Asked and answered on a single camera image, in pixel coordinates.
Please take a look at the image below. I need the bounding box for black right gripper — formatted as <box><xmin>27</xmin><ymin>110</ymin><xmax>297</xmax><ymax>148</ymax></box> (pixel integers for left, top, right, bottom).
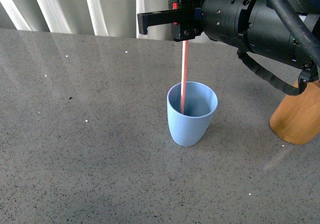
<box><xmin>169</xmin><ymin>0</ymin><xmax>315</xmax><ymax>68</ymax></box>

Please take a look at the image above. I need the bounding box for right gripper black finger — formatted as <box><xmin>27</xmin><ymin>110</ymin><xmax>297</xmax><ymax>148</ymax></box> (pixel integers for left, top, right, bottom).
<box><xmin>137</xmin><ymin>8</ymin><xmax>196</xmax><ymax>35</ymax></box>

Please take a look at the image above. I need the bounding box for pink chopstick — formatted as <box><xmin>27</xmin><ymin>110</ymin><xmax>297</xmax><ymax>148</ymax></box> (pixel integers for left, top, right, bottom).
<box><xmin>180</xmin><ymin>40</ymin><xmax>189</xmax><ymax>114</ymax></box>

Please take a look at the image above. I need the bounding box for light blue plastic cup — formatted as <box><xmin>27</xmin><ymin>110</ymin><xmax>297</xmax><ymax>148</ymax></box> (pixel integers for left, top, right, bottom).
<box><xmin>166</xmin><ymin>81</ymin><xmax>218</xmax><ymax>147</ymax></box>

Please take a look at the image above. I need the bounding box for bamboo chopstick holder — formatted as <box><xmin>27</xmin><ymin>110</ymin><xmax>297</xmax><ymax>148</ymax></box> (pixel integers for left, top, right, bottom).
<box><xmin>269</xmin><ymin>80</ymin><xmax>320</xmax><ymax>145</ymax></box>

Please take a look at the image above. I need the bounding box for white pleated curtain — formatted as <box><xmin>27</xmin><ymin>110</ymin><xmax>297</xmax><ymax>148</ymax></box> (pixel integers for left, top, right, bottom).
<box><xmin>0</xmin><ymin>0</ymin><xmax>169</xmax><ymax>38</ymax></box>

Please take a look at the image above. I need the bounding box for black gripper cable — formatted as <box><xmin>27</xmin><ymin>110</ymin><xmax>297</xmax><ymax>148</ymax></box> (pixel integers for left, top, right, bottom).
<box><xmin>236</xmin><ymin>0</ymin><xmax>320</xmax><ymax>97</ymax></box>

